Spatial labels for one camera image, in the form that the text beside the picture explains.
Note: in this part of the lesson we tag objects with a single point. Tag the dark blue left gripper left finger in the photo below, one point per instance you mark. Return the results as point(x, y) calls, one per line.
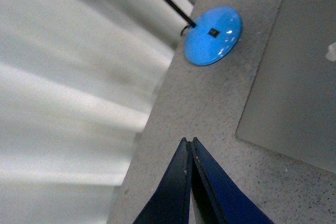
point(170, 203)

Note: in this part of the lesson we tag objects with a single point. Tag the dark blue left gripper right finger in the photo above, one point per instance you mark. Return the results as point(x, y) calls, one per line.
point(225, 202)

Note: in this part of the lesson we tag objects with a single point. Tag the blue desk lamp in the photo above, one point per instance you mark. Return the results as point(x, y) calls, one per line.
point(212, 35)

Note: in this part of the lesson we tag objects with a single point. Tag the grey laptop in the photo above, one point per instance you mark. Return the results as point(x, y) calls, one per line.
point(291, 105)

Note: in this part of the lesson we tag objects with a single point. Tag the white curtain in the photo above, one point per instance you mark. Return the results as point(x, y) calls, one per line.
point(78, 82)

